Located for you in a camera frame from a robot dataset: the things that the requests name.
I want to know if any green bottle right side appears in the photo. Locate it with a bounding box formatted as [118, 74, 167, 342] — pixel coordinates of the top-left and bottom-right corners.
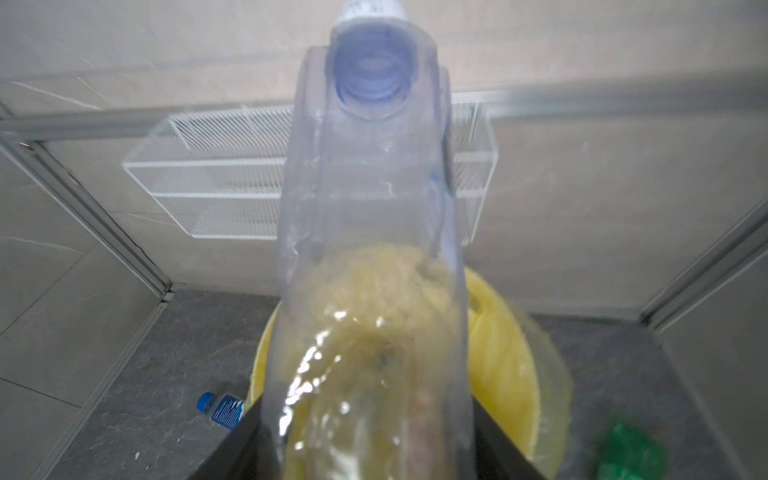
[594, 423, 668, 480]

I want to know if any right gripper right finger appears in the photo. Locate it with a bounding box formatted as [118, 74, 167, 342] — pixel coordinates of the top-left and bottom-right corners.
[472, 398, 545, 480]

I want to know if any blue label bottle small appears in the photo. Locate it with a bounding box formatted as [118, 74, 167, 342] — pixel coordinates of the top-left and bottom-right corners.
[196, 392, 245, 430]

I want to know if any white wire mesh basket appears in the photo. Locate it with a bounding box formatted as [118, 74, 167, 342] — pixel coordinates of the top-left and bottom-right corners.
[122, 103, 499, 245]

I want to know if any clear square bottle green ring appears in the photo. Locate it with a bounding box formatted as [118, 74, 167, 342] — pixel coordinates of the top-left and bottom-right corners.
[260, 0, 475, 480]

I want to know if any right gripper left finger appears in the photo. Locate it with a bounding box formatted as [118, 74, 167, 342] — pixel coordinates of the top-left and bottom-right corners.
[189, 399, 281, 480]

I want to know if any white bin with yellow bag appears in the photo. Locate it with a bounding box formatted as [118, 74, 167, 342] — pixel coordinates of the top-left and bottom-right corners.
[244, 252, 573, 479]

